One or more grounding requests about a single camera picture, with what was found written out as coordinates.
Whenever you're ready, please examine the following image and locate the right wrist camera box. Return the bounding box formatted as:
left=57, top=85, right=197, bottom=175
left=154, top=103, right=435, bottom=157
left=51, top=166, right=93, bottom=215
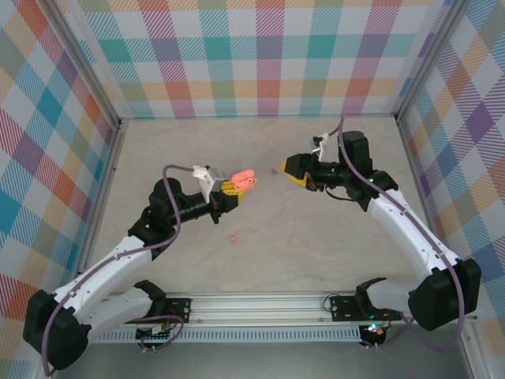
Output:
left=312, top=131, right=331, bottom=161

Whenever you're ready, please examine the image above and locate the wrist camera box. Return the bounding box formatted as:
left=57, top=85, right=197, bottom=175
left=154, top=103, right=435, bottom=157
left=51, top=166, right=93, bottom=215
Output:
left=192, top=164, right=226, bottom=197
left=312, top=131, right=331, bottom=161

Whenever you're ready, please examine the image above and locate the white slotted cable duct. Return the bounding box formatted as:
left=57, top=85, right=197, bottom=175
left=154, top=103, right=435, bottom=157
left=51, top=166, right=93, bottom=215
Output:
left=92, top=328, right=363, bottom=344

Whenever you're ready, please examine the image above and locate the aluminium frame floor rail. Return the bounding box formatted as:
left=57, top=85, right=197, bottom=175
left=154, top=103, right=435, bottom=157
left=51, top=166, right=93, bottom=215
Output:
left=394, top=114, right=481, bottom=379
left=74, top=118, right=129, bottom=277

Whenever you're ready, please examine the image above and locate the aluminium base extrusion rail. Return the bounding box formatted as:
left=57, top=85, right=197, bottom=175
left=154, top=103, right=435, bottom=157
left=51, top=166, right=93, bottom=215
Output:
left=108, top=291, right=406, bottom=327

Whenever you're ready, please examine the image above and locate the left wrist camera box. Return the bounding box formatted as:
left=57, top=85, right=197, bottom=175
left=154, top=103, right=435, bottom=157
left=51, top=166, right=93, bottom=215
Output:
left=192, top=164, right=226, bottom=197

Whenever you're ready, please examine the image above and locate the aluminium frame post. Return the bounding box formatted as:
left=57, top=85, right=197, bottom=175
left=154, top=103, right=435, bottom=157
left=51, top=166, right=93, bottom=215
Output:
left=394, top=0, right=474, bottom=122
left=47, top=0, right=129, bottom=127

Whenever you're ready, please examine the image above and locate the small green circuit board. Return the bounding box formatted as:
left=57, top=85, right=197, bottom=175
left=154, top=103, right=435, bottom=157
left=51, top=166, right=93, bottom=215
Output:
left=135, top=324, right=177, bottom=341
left=361, top=322, right=387, bottom=343

